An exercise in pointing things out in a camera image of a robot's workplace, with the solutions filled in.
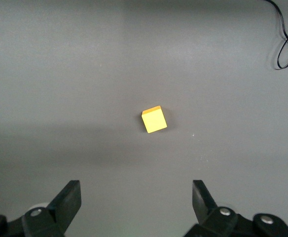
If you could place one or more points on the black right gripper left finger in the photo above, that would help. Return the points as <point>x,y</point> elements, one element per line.
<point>65,205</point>

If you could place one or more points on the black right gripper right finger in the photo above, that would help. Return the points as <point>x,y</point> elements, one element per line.
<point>205,205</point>

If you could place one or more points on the yellow cube block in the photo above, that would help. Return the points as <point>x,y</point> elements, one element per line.
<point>155,121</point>

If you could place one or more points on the grey table mat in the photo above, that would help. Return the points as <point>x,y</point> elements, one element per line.
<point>84,98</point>

